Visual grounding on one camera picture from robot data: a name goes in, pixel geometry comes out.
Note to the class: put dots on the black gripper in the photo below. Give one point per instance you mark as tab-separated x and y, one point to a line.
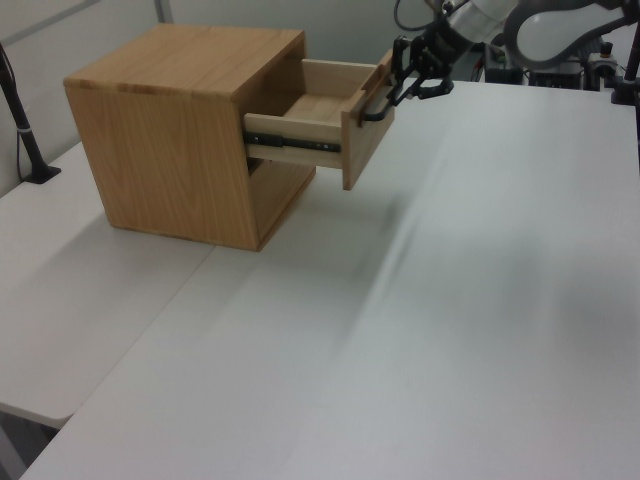
442	45

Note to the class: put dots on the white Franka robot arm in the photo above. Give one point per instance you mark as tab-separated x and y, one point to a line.
540	30

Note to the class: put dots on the black metal drawer slide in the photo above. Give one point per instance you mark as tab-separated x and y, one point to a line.
295	142

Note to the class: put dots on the wooden drawer cabinet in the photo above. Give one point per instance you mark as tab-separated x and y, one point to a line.
165	150

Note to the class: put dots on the grey control box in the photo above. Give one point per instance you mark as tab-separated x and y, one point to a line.
500	62

